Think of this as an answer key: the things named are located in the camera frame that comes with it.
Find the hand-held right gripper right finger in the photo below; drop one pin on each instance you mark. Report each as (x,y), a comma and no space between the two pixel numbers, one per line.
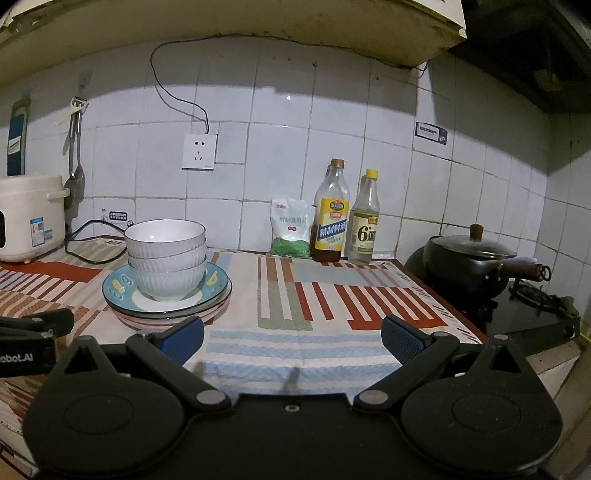
(404,340)

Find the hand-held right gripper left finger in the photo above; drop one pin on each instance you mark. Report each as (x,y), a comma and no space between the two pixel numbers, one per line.
(182,340)

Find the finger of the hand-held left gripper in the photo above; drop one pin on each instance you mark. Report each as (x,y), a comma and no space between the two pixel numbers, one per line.
(46,321)

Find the pink patterned plate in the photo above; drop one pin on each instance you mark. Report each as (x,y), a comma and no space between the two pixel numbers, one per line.
(138,323)

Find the white plate with sun print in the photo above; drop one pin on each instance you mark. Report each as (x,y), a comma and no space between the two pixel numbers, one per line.
(221,297)

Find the white ribbed bowl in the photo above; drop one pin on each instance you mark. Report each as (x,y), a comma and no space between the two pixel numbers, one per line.
(161,247)
(166,284)
(166,264)

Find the blue plate with egg print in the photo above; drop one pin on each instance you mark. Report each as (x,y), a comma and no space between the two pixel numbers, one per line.
(214,279)

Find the black wok with glass lid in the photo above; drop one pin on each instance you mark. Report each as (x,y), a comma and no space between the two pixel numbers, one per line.
(461,267)

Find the striped tablecloth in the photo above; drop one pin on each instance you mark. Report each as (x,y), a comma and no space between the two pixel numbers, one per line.
(300,323)

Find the white rice cooker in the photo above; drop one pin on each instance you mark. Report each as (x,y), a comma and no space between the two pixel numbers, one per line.
(27,217)

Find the clear vinegar bottle yellow cap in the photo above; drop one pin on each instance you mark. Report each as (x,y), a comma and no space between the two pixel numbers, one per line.
(364,235)

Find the black gas stove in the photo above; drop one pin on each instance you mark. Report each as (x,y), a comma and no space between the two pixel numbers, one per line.
(521,318)

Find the oil bottle with yellow label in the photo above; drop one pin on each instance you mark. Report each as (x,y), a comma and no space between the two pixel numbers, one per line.
(330,230)

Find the hanging metal utensils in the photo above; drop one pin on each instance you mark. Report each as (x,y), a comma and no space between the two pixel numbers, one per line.
(76,182)

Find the white and green salt bag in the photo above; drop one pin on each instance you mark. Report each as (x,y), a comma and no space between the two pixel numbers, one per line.
(288,221)

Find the blue hanging grater board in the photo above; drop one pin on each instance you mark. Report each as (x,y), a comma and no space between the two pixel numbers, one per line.
(17,143)

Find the white hanging peeler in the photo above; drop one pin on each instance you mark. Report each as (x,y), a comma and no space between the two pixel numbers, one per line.
(79,104)

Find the dark range hood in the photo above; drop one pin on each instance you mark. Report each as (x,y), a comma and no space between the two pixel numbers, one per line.
(531,46)

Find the small black wall label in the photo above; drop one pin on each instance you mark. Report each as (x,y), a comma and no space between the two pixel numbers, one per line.
(117,216)

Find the white wall socket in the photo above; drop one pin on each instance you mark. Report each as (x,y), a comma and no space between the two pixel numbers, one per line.
(198,152)

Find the blue-edged wall sticker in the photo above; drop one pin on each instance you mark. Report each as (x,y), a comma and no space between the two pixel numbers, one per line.
(429,131)

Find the yellowed wall cabinet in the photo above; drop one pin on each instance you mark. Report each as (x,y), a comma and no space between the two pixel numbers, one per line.
(231,23)

